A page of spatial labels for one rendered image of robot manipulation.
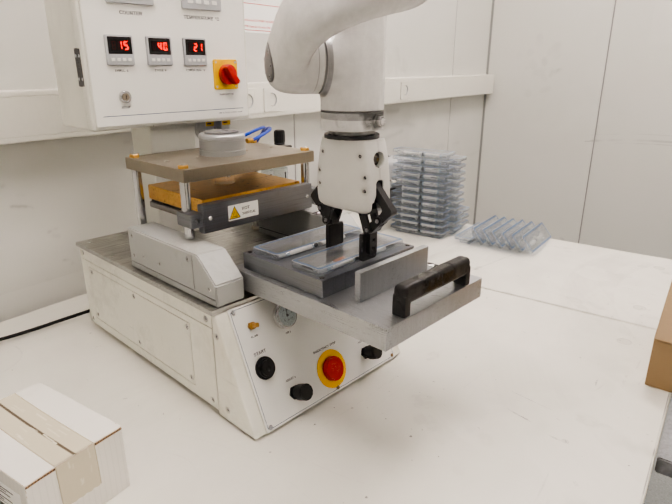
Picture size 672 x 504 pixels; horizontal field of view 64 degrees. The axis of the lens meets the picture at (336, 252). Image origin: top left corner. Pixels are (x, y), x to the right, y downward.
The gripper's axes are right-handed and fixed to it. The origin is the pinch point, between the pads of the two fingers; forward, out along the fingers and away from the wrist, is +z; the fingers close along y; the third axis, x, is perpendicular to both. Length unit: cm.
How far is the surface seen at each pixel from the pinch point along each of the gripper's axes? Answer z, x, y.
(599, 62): -26, -238, 49
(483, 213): 59, -231, 100
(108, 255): 8.5, 16.4, 44.1
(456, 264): 0.6, -3.9, -15.1
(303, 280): 2.8, 9.9, -0.5
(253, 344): 14.4, 12.5, 7.7
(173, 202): -2.6, 10.1, 30.5
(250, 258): 2.5, 9.9, 10.7
